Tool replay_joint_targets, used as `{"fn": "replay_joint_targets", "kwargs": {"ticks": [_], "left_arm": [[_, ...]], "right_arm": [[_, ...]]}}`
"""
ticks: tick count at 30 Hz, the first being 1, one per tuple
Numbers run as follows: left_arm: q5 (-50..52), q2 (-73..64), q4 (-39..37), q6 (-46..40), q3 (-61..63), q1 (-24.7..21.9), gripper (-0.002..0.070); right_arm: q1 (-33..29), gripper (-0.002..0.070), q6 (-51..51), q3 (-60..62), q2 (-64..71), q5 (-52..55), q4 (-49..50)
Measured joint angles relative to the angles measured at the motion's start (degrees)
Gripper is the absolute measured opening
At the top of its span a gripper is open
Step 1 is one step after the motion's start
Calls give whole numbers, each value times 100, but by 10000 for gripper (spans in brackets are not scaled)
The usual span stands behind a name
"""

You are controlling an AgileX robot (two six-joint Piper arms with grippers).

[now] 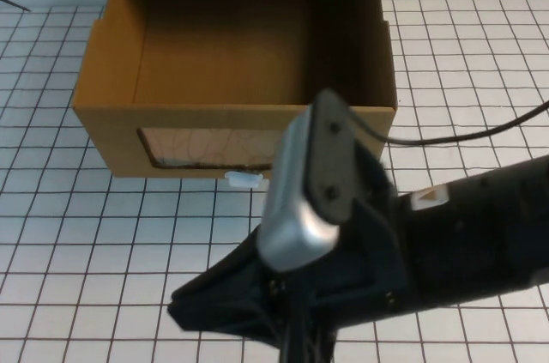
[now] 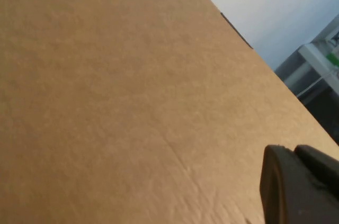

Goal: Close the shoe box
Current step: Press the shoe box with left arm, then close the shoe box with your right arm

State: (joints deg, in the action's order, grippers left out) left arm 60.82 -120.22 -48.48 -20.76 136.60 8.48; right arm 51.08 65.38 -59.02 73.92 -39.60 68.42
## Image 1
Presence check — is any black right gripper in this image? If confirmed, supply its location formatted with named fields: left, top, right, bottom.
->
left=168, top=191, right=407, bottom=363

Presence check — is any brown cardboard shoe box drawer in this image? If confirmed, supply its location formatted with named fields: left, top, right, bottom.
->
left=71, top=0, right=399, bottom=180

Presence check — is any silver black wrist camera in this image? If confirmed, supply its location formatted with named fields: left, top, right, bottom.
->
left=256, top=88, right=362, bottom=273

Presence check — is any white plastic handle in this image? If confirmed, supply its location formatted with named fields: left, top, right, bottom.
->
left=226, top=169, right=263, bottom=190

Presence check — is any thin black cable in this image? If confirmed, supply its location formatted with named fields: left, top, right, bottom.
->
left=0, top=0, right=33, bottom=13

